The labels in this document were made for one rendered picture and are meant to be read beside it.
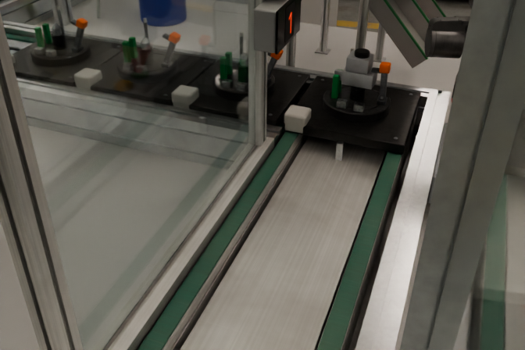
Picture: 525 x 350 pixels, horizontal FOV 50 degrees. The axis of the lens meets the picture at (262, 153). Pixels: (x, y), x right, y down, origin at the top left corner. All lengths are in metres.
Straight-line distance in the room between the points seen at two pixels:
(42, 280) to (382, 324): 0.42
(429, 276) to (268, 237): 0.66
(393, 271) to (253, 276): 0.20
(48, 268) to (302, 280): 0.42
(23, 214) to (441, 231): 0.36
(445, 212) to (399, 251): 0.61
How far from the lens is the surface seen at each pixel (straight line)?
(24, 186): 0.52
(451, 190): 0.26
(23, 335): 0.93
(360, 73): 1.16
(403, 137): 1.12
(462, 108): 0.24
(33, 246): 0.55
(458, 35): 1.08
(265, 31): 0.92
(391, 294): 0.82
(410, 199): 0.99
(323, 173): 1.09
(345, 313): 0.79
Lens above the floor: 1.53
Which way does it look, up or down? 33 degrees down
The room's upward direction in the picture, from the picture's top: 1 degrees clockwise
